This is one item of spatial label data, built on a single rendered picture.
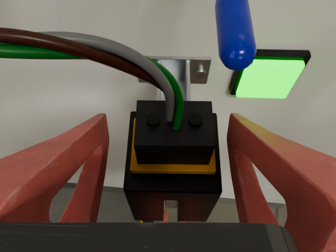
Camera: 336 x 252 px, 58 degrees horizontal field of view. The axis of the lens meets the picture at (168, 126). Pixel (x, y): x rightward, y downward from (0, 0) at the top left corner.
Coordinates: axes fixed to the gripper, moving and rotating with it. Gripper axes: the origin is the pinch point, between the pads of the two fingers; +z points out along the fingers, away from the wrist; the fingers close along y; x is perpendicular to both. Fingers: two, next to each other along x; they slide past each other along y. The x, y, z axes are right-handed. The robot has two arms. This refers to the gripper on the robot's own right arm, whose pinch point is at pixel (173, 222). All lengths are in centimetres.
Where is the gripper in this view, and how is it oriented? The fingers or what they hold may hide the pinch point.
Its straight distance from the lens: 27.5
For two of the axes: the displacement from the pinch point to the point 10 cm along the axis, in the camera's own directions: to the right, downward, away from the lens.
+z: 0.2, -7.7, 6.4
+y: -10.0, -0.3, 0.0
